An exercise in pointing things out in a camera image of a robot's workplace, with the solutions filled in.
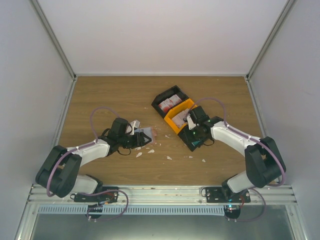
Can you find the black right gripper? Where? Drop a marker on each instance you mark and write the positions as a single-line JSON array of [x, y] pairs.
[[192, 140]]

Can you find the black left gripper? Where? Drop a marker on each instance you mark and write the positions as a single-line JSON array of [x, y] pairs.
[[139, 141]]

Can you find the pink card holder wallet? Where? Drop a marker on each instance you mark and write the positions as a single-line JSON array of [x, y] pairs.
[[149, 131]]

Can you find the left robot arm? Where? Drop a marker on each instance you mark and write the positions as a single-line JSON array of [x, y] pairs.
[[59, 174]]

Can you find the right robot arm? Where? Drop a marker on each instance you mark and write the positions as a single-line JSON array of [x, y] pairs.
[[263, 161]]

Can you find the black bin teal cards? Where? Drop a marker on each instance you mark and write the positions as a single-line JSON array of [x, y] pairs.
[[184, 135]]

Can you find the teal card stack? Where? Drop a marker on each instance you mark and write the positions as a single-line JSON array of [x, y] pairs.
[[197, 144]]

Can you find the red white card stack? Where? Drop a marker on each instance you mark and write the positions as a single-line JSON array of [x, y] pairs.
[[168, 103]]

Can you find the black bin red cards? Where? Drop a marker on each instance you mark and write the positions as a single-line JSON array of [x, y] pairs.
[[166, 94]]

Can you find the white debris pile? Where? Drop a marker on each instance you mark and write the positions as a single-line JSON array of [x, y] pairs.
[[143, 150]]

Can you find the yellow bin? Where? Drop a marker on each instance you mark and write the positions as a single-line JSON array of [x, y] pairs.
[[174, 111]]

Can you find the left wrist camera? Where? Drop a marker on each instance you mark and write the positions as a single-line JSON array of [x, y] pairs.
[[134, 125]]

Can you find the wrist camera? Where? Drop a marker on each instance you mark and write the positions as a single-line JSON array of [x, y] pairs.
[[190, 122], [134, 125]]

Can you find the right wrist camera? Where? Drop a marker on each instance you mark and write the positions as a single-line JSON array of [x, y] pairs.
[[190, 122]]

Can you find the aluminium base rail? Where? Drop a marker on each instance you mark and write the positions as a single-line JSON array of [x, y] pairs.
[[186, 195]]

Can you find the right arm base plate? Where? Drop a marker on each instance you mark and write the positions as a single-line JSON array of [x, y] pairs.
[[214, 194]]

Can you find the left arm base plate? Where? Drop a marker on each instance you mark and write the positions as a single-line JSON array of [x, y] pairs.
[[110, 197]]

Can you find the grey cable duct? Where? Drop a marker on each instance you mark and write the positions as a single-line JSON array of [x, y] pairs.
[[134, 209]]

